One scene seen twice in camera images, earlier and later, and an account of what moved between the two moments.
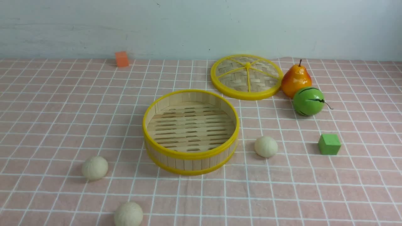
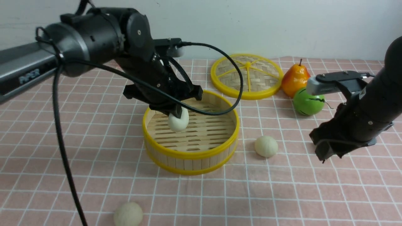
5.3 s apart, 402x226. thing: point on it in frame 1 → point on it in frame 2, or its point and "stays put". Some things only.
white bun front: x=128 y=213 stays put
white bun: x=265 y=147 stays put
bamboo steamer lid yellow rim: x=242 y=77 stays put
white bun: x=95 y=168 → x=178 y=125
